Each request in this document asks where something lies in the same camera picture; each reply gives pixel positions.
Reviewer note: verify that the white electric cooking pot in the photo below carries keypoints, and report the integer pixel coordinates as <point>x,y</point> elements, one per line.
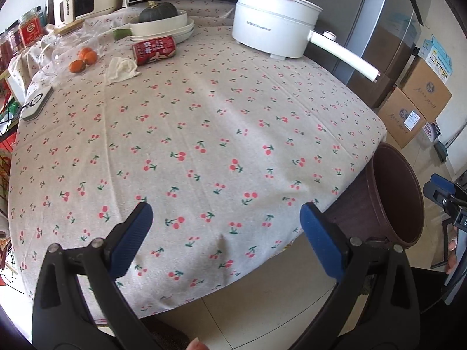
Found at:
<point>270,29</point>

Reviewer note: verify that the person's dark clothing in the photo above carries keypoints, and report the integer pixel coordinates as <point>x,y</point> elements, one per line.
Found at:
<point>434,291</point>

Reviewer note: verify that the person's left hand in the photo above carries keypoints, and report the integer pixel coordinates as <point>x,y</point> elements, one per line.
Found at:
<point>197,344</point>

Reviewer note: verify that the grey cleaning tool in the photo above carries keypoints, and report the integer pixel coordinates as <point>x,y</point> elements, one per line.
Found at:
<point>442,149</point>

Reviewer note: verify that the orange fruit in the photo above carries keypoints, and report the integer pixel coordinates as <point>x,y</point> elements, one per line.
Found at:
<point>90,57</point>
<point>77,66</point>

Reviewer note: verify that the blue and white box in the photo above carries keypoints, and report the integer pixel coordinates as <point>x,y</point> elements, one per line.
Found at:
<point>439,56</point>

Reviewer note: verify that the red drink can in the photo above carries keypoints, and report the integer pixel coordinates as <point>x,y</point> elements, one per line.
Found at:
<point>155,49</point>

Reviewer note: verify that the green vegetable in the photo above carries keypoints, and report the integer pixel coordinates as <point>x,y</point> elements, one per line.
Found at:
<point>120,33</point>

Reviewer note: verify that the person's right hand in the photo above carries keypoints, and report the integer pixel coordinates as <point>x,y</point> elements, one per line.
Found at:
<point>451,265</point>

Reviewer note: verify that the white oval baking dish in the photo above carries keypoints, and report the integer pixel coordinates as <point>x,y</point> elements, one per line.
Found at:
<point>160,28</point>

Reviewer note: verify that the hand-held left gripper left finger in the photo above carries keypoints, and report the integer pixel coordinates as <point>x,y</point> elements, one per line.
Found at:
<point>133,240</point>

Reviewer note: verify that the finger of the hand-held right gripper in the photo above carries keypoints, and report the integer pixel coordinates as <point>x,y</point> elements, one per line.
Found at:
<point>439,191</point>

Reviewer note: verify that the white device with round dial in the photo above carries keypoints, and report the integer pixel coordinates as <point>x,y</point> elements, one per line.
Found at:
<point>36,102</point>

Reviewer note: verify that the crumpled white tissue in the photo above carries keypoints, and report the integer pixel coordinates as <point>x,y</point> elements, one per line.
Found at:
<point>120,70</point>

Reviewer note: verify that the red label jar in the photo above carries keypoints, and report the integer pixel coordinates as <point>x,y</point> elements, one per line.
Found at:
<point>31,29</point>

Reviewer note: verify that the cherry print tablecloth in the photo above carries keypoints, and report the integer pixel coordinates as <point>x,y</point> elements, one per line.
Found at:
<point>219,116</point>

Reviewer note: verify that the brown trash bin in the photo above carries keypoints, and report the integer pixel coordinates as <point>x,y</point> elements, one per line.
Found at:
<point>365,204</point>

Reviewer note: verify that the dark green pumpkin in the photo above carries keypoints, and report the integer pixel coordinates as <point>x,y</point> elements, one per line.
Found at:
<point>157,14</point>

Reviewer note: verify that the cardboard box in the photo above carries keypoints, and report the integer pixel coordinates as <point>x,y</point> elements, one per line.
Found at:
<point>427,91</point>
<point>401,116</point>

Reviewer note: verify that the white plate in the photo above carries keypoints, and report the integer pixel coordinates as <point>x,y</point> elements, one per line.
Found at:
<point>186,36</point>
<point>184,31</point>

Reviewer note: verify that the grey refrigerator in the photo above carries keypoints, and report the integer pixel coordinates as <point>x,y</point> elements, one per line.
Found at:
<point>368,18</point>

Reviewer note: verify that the clear jar of red snacks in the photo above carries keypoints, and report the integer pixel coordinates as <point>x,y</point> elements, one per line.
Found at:
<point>11,42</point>

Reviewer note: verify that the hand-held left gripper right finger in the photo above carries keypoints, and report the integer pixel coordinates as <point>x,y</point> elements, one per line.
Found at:
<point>321,242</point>

